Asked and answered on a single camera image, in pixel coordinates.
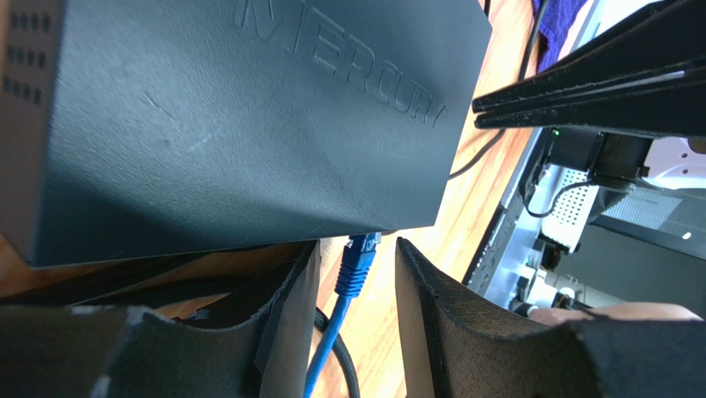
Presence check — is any purple cloth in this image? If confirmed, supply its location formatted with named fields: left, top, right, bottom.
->
left=537, top=0, right=587, bottom=73

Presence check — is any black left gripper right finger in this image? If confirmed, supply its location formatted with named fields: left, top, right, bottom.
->
left=395, top=238, right=705, bottom=397

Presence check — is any thick black ethernet cable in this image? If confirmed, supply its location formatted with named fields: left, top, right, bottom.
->
left=0, top=254, right=362, bottom=398

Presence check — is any aluminium frame rail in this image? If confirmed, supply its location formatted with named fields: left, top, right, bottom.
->
left=463, top=0, right=706, bottom=321

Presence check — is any blue ethernet cable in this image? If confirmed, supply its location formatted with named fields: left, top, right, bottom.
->
left=302, top=232, right=383, bottom=398

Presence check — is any dark grey network switch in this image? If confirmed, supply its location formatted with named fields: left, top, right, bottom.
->
left=1, top=1, right=492, bottom=267

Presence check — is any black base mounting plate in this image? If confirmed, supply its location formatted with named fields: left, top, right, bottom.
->
left=462, top=129, right=545, bottom=308

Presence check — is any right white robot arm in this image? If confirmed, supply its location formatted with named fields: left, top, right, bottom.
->
left=471, top=1, right=705, bottom=191

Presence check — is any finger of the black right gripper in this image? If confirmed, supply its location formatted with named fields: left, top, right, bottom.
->
left=474, top=69, right=705, bottom=138
left=471, top=1, right=705, bottom=111

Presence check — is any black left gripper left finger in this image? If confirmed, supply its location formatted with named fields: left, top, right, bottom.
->
left=1, top=241, right=320, bottom=397

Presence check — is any thin black power cable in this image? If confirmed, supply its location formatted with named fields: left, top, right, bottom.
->
left=447, top=0, right=552, bottom=181

